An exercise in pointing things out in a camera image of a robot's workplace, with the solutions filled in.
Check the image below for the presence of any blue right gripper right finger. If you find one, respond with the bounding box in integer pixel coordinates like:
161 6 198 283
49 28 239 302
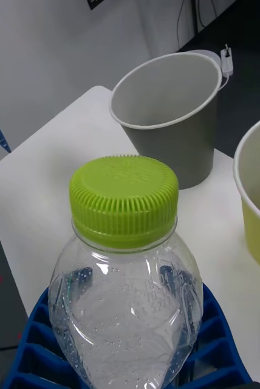
166 282 254 389

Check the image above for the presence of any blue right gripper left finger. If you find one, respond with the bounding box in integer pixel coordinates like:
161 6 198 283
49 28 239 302
2 287 85 389

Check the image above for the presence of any clear bottle with green cap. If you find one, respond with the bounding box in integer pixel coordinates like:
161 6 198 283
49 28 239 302
47 154 205 389

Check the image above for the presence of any grey plastic waste bin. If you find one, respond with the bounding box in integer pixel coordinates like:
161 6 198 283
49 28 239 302
109 51 223 190

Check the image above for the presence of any white round lamp base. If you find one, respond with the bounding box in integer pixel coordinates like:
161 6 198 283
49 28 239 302
193 49 221 66

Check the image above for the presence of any white power strip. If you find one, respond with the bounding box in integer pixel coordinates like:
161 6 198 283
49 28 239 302
220 44 234 77

